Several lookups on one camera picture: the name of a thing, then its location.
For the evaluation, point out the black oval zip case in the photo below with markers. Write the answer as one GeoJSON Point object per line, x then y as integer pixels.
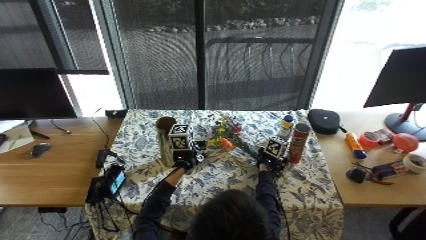
{"type": "Point", "coordinates": [324, 121]}

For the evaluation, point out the orange tube with blue cap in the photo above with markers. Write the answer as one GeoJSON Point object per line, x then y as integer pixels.
{"type": "Point", "coordinates": [356, 145]}

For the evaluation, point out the bunch of colourful flowers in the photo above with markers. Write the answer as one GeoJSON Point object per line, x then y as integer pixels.
{"type": "Point", "coordinates": [227, 133]}

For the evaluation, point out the yellow bottle with blue cap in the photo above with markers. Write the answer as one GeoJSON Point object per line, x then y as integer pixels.
{"type": "Point", "coordinates": [287, 126]}

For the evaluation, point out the red tape roll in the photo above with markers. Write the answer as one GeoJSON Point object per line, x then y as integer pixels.
{"type": "Point", "coordinates": [368, 139]}

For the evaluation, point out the white tape roll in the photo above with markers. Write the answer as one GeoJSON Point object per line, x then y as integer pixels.
{"type": "Point", "coordinates": [416, 163]}

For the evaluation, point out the black flat device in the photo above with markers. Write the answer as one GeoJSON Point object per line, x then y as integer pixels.
{"type": "Point", "coordinates": [95, 190]}

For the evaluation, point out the black metal railing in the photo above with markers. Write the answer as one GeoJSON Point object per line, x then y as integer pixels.
{"type": "Point", "coordinates": [258, 53]}

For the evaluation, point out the blue floral white tablecloth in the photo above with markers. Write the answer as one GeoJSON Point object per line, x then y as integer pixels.
{"type": "Point", "coordinates": [222, 180]}

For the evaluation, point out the person's left hand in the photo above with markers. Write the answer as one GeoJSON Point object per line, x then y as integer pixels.
{"type": "Point", "coordinates": [183, 164]}

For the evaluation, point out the red round ball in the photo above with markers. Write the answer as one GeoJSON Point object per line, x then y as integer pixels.
{"type": "Point", "coordinates": [406, 142]}

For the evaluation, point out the clear plastic bottle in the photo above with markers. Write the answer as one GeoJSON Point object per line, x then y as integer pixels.
{"type": "Point", "coordinates": [303, 117]}

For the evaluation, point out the the person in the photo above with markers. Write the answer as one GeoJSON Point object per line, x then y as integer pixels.
{"type": "Point", "coordinates": [231, 216]}

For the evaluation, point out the black monitor on red stand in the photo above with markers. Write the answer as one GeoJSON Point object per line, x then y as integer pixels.
{"type": "Point", "coordinates": [400, 80]}

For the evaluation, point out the white marker cube on right glove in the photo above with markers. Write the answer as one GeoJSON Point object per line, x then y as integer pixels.
{"type": "Point", "coordinates": [275, 147]}

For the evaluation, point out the small black box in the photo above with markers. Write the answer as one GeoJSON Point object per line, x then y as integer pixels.
{"type": "Point", "coordinates": [117, 113]}

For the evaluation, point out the black computer mouse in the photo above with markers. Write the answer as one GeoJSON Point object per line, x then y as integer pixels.
{"type": "Point", "coordinates": [356, 174]}

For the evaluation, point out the red cylindrical chips can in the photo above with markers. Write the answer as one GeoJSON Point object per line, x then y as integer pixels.
{"type": "Point", "coordinates": [299, 143]}

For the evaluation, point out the black power adapter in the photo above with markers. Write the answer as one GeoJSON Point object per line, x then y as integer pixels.
{"type": "Point", "coordinates": [102, 158]}

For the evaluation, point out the tall grey cylindrical vase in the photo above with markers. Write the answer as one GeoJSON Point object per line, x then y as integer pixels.
{"type": "Point", "coordinates": [165, 141]}

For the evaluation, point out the white paper sheet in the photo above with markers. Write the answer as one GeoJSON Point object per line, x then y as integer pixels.
{"type": "Point", "coordinates": [15, 138]}

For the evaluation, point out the dark grey computer mouse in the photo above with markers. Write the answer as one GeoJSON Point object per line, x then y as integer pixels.
{"type": "Point", "coordinates": [41, 149]}

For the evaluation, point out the dark snack packet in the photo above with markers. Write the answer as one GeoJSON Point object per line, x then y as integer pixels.
{"type": "Point", "coordinates": [390, 169]}

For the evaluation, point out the person's right hand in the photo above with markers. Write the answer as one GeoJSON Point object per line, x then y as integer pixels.
{"type": "Point", "coordinates": [270, 160]}

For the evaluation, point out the black chair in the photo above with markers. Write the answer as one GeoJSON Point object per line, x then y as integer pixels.
{"type": "Point", "coordinates": [408, 224]}

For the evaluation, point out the smartphone with lit screen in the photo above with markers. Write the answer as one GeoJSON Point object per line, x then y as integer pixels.
{"type": "Point", "coordinates": [117, 181]}

